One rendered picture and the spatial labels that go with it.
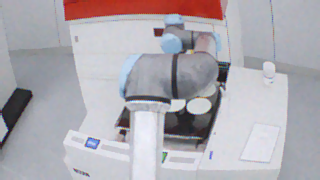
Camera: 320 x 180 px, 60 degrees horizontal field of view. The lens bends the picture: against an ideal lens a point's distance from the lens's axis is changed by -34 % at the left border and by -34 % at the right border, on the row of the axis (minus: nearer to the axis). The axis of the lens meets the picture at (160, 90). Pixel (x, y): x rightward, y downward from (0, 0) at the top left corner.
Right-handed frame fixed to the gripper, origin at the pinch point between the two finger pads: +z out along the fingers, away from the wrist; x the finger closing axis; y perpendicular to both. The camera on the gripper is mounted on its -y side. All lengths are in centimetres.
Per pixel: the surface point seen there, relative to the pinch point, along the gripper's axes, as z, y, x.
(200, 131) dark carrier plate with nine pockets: 1.3, -23.5, 0.5
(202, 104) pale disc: 1.3, -8.5, -5.0
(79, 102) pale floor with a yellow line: 91, 137, 58
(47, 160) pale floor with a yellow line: 91, 69, 102
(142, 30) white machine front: -19.5, 24.5, 9.4
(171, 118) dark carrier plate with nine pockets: 1.4, -11.6, 8.6
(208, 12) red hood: -34.5, 3.3, -15.7
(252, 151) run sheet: -6, -51, -13
